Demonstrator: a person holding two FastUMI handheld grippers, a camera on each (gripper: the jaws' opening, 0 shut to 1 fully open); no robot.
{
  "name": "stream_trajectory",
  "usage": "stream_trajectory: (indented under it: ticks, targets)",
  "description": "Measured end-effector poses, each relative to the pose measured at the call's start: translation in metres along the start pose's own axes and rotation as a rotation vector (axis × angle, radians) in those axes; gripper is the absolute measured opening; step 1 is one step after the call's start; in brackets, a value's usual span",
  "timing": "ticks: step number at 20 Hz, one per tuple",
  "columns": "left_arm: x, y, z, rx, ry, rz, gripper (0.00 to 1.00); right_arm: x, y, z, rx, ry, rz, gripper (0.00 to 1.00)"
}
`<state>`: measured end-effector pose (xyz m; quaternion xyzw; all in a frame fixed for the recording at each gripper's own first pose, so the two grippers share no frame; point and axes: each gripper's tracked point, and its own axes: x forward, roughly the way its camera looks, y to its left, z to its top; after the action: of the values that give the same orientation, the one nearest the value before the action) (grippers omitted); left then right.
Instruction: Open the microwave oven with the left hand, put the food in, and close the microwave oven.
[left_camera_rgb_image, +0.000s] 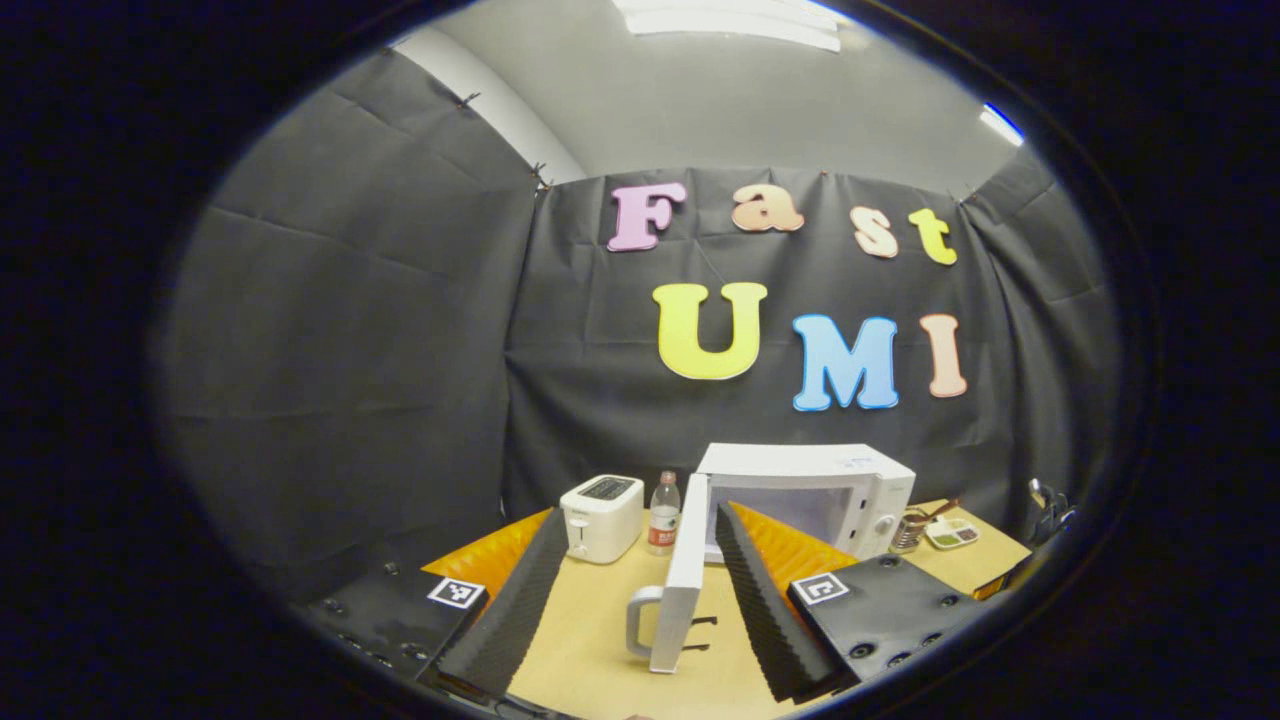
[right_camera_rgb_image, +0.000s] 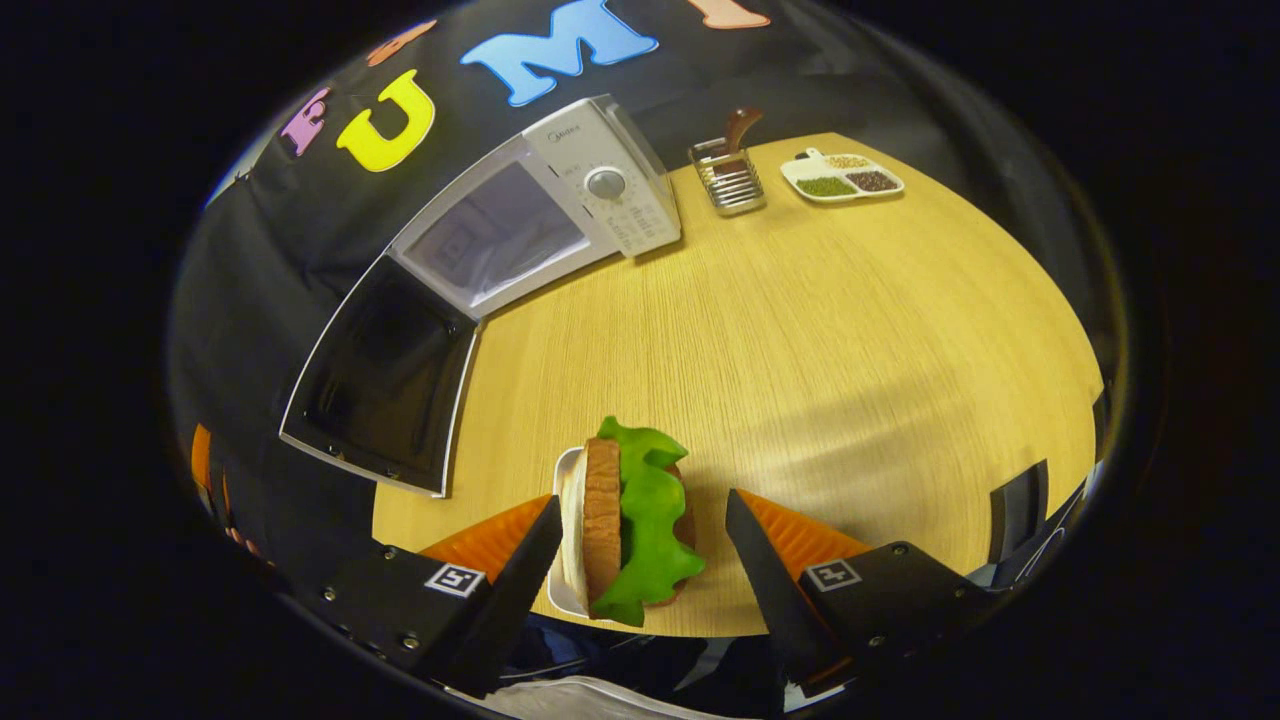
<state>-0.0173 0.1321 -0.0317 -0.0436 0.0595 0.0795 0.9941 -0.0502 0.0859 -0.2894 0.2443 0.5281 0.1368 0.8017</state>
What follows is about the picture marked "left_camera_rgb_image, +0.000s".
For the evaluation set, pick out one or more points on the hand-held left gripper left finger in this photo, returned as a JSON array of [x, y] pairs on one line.
[[510, 620]]

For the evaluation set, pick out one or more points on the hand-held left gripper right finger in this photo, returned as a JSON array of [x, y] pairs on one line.
[[765, 620]]

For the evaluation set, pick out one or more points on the white microwave oven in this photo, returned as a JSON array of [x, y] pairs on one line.
[[800, 460]]

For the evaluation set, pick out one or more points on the white toaster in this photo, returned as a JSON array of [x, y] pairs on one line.
[[600, 520]]

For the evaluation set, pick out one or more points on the clear plastic water bottle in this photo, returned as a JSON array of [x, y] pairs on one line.
[[663, 525]]

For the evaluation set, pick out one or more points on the white divided grain dish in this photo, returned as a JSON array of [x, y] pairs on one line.
[[955, 535]]

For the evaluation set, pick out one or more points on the black backdrop cloth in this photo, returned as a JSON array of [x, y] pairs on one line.
[[350, 350]]

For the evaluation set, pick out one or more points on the small ceiling light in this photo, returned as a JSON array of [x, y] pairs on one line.
[[1002, 125]]

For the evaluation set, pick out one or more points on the long ceiling light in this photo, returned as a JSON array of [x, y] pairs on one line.
[[730, 22]]

